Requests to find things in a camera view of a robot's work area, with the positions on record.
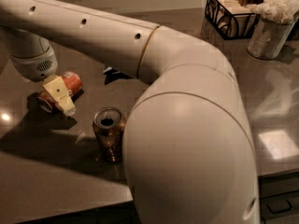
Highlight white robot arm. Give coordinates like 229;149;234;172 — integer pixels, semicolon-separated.
0;0;260;224

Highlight silver cup with napkins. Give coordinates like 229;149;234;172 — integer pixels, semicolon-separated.
248;0;299;60

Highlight orange-brown soda can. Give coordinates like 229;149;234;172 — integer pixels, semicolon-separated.
93;106;126;162

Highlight black drawer handle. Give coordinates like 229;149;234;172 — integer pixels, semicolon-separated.
267;200;292;214

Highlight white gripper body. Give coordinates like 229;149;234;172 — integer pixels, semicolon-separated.
11;47;58;82

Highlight blue kettle chip bag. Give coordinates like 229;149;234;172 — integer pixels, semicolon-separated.
103;66;130;79

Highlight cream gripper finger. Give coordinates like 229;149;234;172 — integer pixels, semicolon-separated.
43;75;76;117

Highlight red coke can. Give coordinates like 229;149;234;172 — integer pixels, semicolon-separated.
37;71;83;117

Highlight black wire napkin basket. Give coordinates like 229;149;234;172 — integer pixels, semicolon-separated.
205;0;258;39

